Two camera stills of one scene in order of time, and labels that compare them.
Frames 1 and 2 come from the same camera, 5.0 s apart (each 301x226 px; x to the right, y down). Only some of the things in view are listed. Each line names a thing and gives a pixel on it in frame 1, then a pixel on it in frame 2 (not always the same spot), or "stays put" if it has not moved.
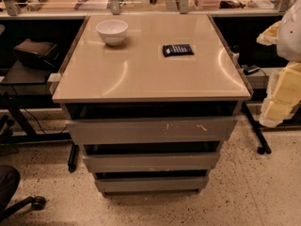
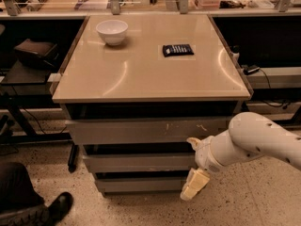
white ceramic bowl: [113, 31] stays put
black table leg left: [73, 157] stays put
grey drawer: [118, 162] stays put
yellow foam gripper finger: [270, 36] → [204, 155]
